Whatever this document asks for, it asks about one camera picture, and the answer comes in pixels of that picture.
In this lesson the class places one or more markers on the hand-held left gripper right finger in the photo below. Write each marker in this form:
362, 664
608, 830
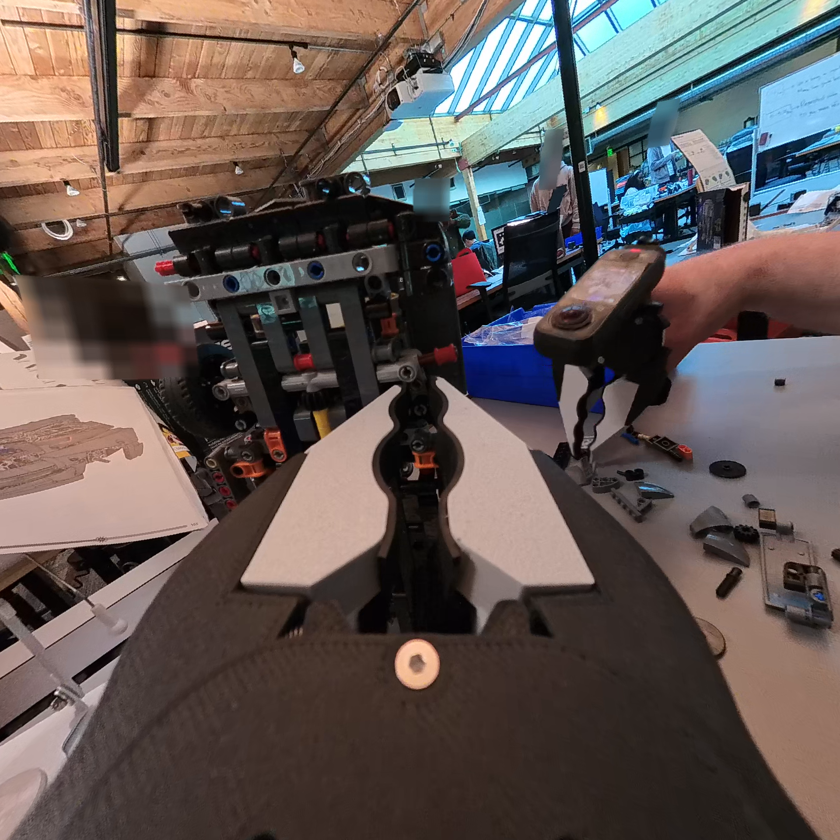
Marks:
518, 518

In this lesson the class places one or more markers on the white whiteboard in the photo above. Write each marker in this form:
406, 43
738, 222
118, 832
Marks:
797, 102

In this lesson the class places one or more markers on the clear plastic bag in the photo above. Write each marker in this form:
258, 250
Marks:
505, 333

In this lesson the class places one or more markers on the small black lego gear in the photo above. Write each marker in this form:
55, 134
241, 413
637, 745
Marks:
746, 533

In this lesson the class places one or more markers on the grey curved lego panel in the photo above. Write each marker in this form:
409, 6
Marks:
709, 522
727, 550

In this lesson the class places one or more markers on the open dark cardboard box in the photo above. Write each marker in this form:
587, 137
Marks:
718, 220

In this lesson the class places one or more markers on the pale round disc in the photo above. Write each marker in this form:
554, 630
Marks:
716, 640

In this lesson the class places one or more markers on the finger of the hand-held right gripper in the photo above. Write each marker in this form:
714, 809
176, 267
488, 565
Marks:
617, 410
569, 400

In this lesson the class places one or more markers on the dark lego set box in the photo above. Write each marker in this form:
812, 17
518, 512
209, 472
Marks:
157, 407

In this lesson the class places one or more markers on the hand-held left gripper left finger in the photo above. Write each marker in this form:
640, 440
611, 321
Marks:
321, 518

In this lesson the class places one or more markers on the blue plastic bin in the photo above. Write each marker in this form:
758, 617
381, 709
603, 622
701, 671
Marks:
505, 374

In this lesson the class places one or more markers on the black lego disc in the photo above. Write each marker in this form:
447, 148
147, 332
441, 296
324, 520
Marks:
727, 468

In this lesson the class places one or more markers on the curled printed sheet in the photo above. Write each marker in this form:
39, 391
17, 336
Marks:
705, 154

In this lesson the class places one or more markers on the white ceiling projector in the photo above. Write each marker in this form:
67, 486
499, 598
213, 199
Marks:
423, 88

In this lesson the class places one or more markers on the brown office desk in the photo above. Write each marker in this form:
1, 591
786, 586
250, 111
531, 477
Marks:
476, 296

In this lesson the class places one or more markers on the green exit sign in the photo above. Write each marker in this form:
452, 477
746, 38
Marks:
6, 266

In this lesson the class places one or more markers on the black office chair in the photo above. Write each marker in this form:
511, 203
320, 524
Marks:
525, 256

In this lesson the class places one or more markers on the small marker card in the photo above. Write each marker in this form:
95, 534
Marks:
501, 237

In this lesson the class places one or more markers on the grey lego panel assembly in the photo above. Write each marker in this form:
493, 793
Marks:
778, 564

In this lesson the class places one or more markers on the pile of lego pieces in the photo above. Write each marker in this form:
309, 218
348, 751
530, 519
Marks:
630, 502

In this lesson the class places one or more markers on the instruction booklet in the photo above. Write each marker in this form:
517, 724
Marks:
85, 499

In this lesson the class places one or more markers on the lego car chassis model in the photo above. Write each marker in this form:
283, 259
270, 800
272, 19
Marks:
295, 272

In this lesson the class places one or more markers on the person's right forearm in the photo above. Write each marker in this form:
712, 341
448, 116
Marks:
774, 282

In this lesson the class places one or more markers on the person's right hand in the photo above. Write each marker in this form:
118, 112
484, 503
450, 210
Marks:
689, 308

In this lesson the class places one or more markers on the black lego axle pin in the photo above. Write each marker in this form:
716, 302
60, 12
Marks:
728, 582

